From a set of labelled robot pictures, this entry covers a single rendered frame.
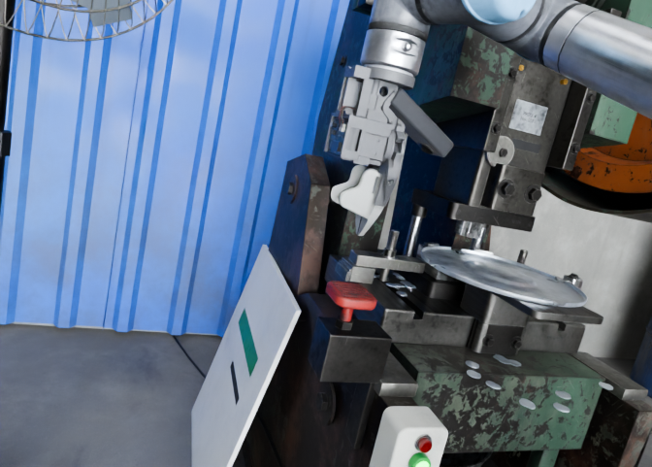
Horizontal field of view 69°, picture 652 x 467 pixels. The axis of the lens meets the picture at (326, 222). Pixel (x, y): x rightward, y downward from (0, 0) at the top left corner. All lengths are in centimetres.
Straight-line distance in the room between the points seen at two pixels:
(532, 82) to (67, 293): 174
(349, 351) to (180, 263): 141
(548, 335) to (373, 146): 58
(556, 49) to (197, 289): 172
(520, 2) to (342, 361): 48
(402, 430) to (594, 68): 47
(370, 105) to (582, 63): 24
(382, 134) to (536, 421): 59
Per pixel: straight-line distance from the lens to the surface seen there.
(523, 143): 94
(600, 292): 321
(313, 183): 113
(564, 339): 106
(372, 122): 59
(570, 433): 104
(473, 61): 82
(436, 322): 86
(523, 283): 88
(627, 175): 121
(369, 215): 62
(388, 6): 62
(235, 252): 202
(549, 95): 97
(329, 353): 66
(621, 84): 59
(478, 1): 55
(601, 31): 61
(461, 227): 99
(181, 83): 193
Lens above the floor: 96
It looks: 11 degrees down
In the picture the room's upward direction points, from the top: 12 degrees clockwise
